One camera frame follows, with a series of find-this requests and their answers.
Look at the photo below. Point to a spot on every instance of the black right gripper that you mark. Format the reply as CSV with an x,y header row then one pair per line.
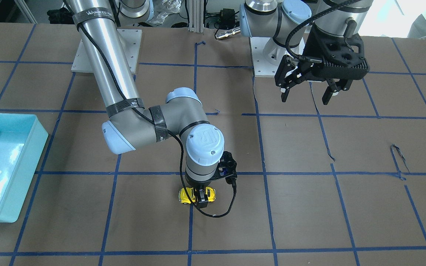
x,y
197,185

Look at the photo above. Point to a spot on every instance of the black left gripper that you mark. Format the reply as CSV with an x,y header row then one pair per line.
x,y
311,45

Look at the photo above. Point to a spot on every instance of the yellow toy beetle car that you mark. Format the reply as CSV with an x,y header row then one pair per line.
x,y
188,195

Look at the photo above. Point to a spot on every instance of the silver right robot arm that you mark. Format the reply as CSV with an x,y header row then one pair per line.
x,y
131,125

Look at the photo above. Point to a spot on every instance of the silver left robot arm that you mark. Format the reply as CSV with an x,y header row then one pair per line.
x,y
289,22

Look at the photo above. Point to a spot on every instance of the light blue plastic bin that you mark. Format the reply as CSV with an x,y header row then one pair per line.
x,y
22,140

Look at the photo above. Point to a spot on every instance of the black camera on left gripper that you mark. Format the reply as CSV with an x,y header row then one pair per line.
x,y
345,52

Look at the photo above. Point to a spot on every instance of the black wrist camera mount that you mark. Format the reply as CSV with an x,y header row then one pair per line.
x,y
226,168

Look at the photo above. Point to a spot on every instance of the aluminium frame post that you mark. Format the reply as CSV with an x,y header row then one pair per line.
x,y
196,9

